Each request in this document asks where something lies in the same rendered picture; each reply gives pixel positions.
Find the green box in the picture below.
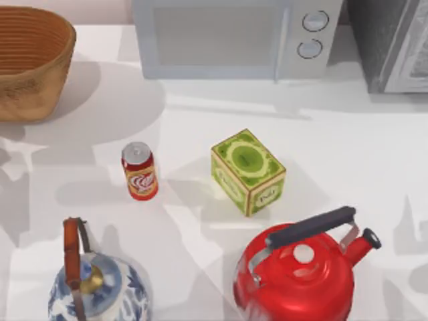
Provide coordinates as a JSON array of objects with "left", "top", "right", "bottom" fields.
[{"left": 210, "top": 128, "right": 287, "bottom": 218}]

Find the red and white can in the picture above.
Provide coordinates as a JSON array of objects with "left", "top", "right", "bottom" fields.
[{"left": 120, "top": 141, "right": 159, "bottom": 202}]

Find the pale microwave oven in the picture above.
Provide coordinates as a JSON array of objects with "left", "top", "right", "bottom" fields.
[{"left": 130, "top": 0, "right": 344, "bottom": 84}]

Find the red kettle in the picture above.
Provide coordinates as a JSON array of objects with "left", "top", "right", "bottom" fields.
[{"left": 233, "top": 205, "right": 382, "bottom": 321}]

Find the microwave knob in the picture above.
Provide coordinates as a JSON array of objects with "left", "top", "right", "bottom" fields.
[
  {"left": 296, "top": 37, "right": 324, "bottom": 61},
  {"left": 302, "top": 9, "right": 330, "bottom": 33}
]

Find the blue and white teapot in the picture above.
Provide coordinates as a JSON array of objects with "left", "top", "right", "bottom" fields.
[{"left": 47, "top": 217, "right": 150, "bottom": 321}]

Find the brown woven basket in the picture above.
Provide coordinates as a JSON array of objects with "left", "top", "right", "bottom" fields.
[{"left": 0, "top": 7, "right": 78, "bottom": 123}]

